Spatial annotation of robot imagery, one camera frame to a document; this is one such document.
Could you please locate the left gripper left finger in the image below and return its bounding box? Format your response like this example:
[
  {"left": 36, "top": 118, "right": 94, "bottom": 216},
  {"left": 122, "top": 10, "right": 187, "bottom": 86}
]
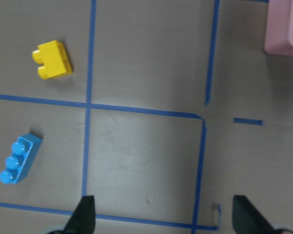
[{"left": 63, "top": 195, "right": 96, "bottom": 234}]

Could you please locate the blue toy block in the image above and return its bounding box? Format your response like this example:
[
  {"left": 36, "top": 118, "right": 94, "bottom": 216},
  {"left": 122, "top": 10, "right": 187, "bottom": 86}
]
[{"left": 0, "top": 134, "right": 42, "bottom": 184}]

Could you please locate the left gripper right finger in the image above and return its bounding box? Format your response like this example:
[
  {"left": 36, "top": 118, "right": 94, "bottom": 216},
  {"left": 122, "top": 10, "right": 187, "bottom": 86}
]
[{"left": 232, "top": 195, "right": 274, "bottom": 234}]

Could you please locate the pink plastic box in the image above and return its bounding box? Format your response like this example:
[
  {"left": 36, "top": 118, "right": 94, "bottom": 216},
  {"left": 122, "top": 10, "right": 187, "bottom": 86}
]
[{"left": 264, "top": 0, "right": 293, "bottom": 57}]

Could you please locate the yellow toy block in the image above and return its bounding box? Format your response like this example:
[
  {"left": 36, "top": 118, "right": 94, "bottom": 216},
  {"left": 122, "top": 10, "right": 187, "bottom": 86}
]
[{"left": 32, "top": 40, "right": 73, "bottom": 80}]

